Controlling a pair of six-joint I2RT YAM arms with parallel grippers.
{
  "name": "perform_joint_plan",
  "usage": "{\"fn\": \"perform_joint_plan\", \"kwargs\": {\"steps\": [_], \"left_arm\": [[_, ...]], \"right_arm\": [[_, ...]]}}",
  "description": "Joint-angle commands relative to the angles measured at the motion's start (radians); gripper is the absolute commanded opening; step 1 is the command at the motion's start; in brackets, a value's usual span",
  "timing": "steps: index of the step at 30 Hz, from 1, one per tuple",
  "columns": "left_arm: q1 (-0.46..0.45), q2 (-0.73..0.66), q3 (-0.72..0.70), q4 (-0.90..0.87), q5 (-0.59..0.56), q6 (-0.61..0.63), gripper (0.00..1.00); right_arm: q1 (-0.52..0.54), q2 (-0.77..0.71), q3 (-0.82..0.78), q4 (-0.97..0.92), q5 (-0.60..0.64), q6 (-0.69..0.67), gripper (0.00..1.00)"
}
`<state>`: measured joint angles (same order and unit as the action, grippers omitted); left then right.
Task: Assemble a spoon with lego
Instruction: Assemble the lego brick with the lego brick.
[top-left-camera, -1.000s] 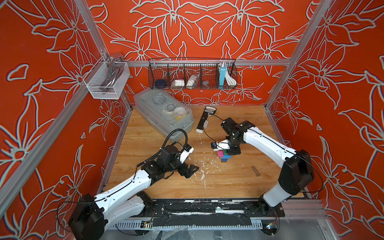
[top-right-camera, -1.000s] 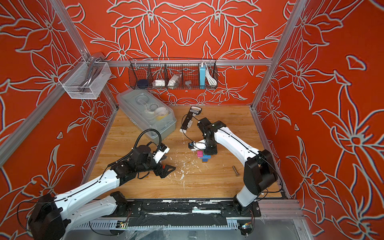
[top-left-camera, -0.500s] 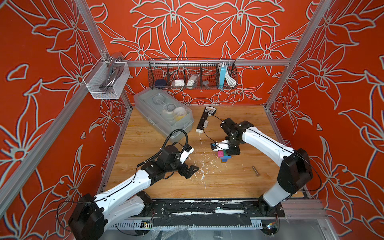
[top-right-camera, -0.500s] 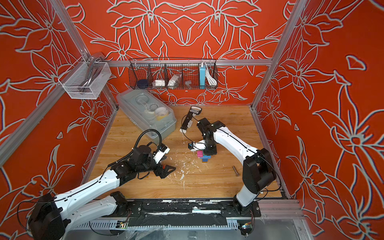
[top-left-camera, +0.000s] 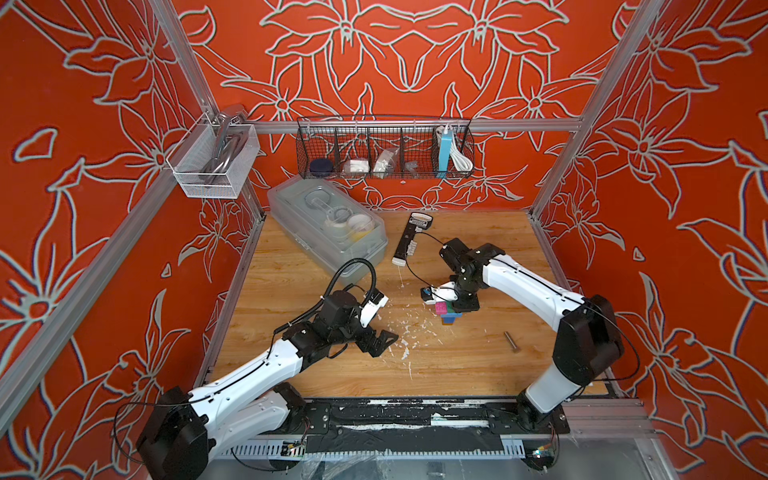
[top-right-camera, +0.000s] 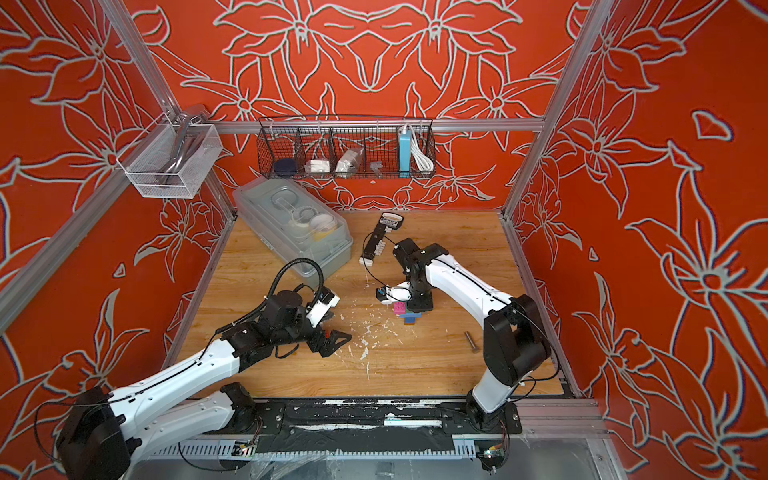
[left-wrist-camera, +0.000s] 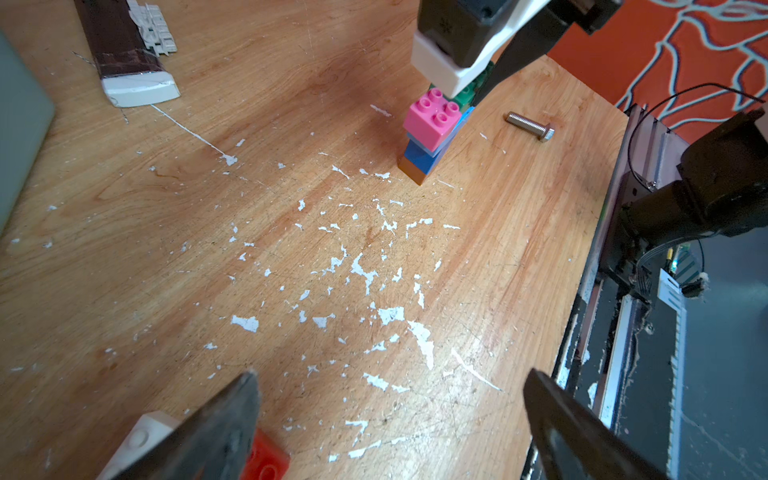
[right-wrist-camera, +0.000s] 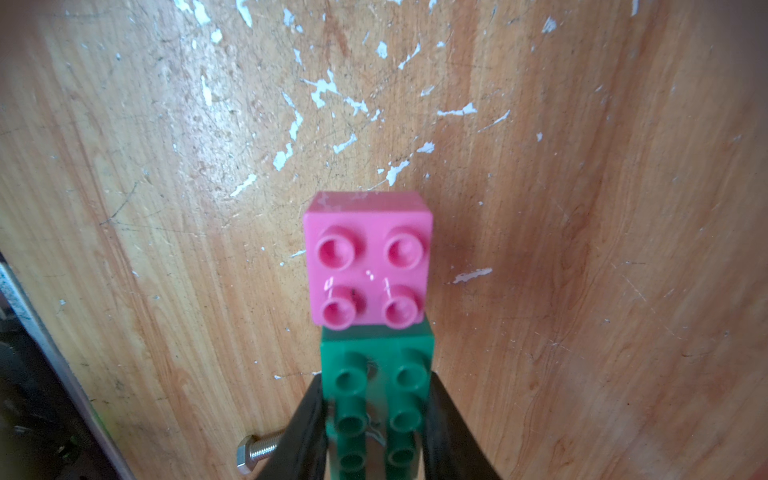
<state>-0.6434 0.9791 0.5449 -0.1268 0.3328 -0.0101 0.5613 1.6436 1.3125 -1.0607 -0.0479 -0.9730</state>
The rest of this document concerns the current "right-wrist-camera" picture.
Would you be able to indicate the green lego brick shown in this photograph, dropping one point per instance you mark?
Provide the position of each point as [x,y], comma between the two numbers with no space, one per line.
[375,382]

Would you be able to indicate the steel bolt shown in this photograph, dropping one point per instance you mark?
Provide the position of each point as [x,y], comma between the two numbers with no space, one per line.
[253,449]

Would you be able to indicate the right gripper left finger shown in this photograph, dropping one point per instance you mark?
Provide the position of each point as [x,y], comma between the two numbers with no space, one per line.
[301,453]

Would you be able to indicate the pink lego brick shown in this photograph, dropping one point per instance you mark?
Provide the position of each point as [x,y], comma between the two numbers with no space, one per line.
[367,257]

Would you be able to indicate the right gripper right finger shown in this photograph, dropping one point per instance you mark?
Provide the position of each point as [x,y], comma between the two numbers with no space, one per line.
[450,449]

